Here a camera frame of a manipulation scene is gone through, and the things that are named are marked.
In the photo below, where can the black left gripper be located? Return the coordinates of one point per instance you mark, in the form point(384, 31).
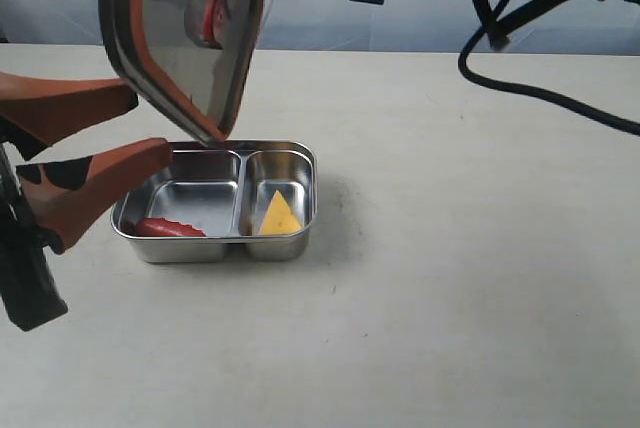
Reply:
point(66, 198)

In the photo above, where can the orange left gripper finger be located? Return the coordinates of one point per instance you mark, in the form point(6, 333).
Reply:
point(41, 112)

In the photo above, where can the red toy sausage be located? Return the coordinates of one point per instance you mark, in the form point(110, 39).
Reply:
point(161, 227)

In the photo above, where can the dark transparent box lid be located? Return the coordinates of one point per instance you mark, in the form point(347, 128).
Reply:
point(188, 58)

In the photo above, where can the yellow toy cheese wedge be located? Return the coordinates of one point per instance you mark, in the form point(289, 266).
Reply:
point(279, 218)

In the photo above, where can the blue backdrop cloth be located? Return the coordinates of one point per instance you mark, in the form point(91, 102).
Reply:
point(579, 27)

